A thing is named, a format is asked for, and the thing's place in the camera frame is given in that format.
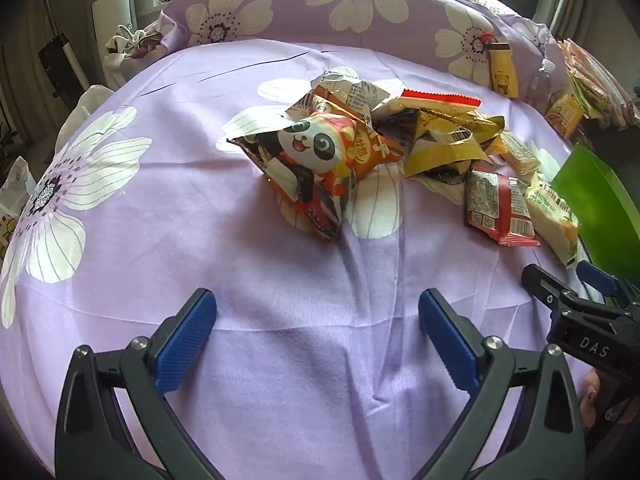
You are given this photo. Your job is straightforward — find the white plastic bag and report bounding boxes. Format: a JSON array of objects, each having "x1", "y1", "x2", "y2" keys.
[{"x1": 57, "y1": 85, "x2": 116, "y2": 146}]

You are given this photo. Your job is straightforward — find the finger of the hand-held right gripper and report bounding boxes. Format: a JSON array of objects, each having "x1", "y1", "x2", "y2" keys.
[
  {"x1": 521, "y1": 264, "x2": 583, "y2": 317},
  {"x1": 575, "y1": 260, "x2": 640, "y2": 311}
]

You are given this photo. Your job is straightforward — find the yellow carton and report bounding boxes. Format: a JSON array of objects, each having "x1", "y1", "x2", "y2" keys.
[{"x1": 544, "y1": 92, "x2": 586, "y2": 138}]

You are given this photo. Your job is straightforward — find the orange panda snack packet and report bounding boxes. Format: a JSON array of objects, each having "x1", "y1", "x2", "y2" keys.
[{"x1": 227, "y1": 112, "x2": 403, "y2": 243}]

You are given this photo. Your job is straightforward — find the white panel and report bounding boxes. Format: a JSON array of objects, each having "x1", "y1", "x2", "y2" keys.
[{"x1": 91, "y1": 0, "x2": 136, "y2": 46}]

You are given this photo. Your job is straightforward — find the stack of folded cloths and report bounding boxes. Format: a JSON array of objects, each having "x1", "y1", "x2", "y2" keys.
[{"x1": 555, "y1": 37, "x2": 640, "y2": 126}]

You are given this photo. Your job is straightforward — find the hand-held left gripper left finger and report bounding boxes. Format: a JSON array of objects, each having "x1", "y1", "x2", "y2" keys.
[{"x1": 55, "y1": 287, "x2": 218, "y2": 480}]

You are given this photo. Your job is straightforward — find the white printed bag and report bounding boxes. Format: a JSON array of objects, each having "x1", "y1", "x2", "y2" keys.
[{"x1": 0, "y1": 157, "x2": 38, "y2": 221}]

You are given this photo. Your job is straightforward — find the clear water bottle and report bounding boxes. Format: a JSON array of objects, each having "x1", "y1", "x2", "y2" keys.
[{"x1": 525, "y1": 58, "x2": 558, "y2": 106}]

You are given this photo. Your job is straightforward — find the pale green-label snack packet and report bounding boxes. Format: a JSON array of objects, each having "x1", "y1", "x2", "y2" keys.
[{"x1": 522, "y1": 172, "x2": 581, "y2": 268}]

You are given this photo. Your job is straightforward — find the yellow bear bottle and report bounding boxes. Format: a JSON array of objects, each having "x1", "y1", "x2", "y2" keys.
[{"x1": 480, "y1": 32, "x2": 520, "y2": 98}]

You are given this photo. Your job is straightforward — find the green cardboard box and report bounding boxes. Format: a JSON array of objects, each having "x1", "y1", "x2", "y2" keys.
[{"x1": 550, "y1": 142, "x2": 640, "y2": 286}]

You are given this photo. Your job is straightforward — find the white tote bag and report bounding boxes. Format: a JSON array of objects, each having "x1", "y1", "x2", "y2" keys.
[{"x1": 102, "y1": 24, "x2": 168, "y2": 91}]

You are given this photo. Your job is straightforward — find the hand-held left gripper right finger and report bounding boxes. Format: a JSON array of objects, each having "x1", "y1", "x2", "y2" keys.
[{"x1": 419, "y1": 287, "x2": 586, "y2": 480}]

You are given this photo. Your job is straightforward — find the person's right hand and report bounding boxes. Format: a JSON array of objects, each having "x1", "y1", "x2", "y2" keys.
[{"x1": 580, "y1": 367, "x2": 626, "y2": 436}]

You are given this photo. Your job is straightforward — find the black case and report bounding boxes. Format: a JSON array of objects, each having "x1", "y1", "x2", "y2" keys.
[{"x1": 37, "y1": 32, "x2": 91, "y2": 98}]

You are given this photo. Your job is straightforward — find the pale cracker packet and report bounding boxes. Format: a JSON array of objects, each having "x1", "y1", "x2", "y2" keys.
[{"x1": 487, "y1": 130, "x2": 543, "y2": 173}]

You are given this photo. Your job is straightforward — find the purple floral bedsheet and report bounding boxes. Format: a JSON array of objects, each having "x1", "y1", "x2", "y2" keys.
[{"x1": 0, "y1": 0, "x2": 601, "y2": 480}]

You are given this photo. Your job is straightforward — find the small orange snack packet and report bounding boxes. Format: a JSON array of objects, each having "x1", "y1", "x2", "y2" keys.
[{"x1": 285, "y1": 87, "x2": 373, "y2": 128}]

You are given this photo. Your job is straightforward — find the red snack packet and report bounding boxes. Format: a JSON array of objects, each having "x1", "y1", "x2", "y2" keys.
[{"x1": 464, "y1": 164, "x2": 541, "y2": 247}]

